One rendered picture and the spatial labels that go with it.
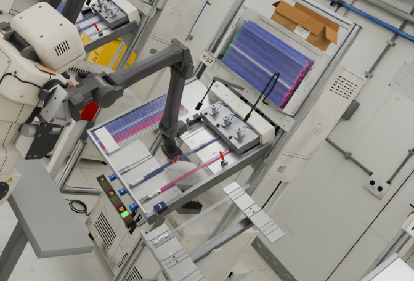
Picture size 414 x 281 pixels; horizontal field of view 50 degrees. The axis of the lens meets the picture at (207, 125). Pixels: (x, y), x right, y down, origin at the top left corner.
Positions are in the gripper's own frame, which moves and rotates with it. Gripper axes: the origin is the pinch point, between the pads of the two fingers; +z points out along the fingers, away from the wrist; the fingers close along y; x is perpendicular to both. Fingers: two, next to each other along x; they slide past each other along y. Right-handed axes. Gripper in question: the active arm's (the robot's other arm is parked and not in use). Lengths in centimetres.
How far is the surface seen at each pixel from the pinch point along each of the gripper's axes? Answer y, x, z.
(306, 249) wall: -16, -86, 165
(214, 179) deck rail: -21.1, -9.3, 0.6
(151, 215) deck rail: -21.1, 24.6, -0.3
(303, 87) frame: -22, -63, -27
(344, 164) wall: 2, -138, 113
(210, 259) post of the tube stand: -52, 14, 5
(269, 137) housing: -19.1, -44.8, -1.8
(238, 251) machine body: -22, -18, 80
